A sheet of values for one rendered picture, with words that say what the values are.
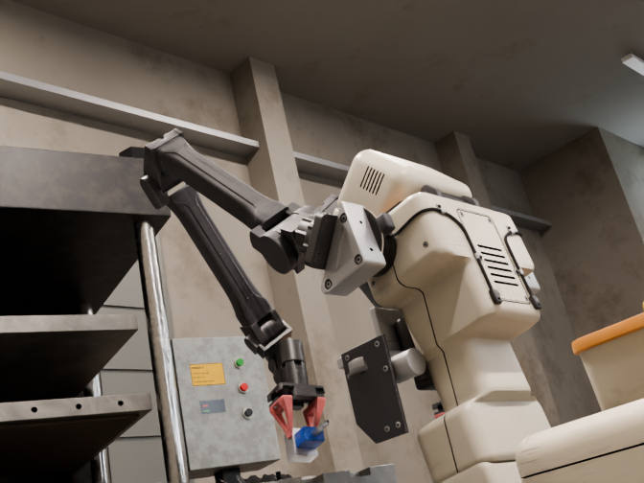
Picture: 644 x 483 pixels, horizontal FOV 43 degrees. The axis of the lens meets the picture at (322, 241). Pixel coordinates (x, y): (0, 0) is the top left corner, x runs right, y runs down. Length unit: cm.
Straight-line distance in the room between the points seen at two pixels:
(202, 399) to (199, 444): 14
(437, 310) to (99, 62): 574
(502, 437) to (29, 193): 157
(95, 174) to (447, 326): 146
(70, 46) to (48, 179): 440
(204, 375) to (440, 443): 136
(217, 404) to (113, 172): 76
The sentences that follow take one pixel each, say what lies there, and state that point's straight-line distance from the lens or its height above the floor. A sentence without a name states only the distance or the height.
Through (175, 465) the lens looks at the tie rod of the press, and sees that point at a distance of 228.
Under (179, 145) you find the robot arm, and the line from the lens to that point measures 157.
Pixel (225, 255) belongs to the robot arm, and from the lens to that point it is 165.
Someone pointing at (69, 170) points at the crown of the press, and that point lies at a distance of 248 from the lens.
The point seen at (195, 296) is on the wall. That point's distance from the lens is 621.
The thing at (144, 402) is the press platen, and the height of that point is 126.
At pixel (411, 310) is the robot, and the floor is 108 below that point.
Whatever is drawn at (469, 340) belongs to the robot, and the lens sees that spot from 130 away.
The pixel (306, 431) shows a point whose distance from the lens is 156.
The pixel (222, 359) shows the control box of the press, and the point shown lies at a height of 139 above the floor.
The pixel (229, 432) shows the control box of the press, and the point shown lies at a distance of 250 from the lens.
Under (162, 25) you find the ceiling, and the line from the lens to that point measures 708.
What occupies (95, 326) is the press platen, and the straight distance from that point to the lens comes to 243.
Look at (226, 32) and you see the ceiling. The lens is 725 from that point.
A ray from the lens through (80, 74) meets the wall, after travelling 668.
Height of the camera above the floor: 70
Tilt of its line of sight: 22 degrees up
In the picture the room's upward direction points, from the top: 13 degrees counter-clockwise
